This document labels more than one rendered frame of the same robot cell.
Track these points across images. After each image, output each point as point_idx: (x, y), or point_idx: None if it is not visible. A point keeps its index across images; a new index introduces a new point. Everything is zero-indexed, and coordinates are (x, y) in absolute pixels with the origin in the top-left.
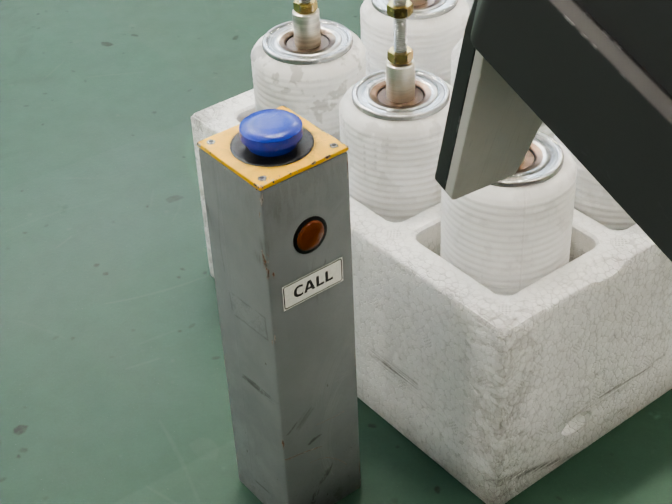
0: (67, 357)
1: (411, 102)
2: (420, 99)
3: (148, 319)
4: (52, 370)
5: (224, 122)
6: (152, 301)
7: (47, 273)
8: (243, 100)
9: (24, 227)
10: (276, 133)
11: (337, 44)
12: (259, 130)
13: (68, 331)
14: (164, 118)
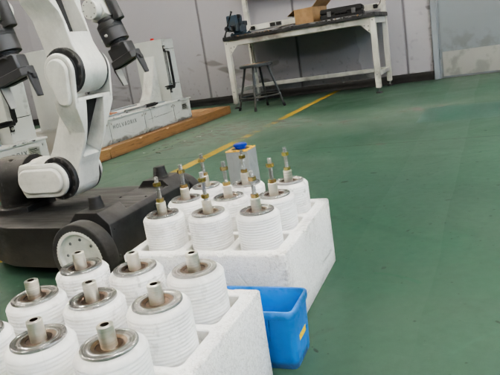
0: (342, 239)
1: (241, 184)
2: (239, 184)
3: (335, 249)
4: (341, 236)
5: (314, 199)
6: (341, 251)
7: (382, 244)
8: (318, 203)
9: (412, 246)
10: (236, 143)
11: (277, 181)
12: (239, 142)
13: (352, 241)
14: (443, 282)
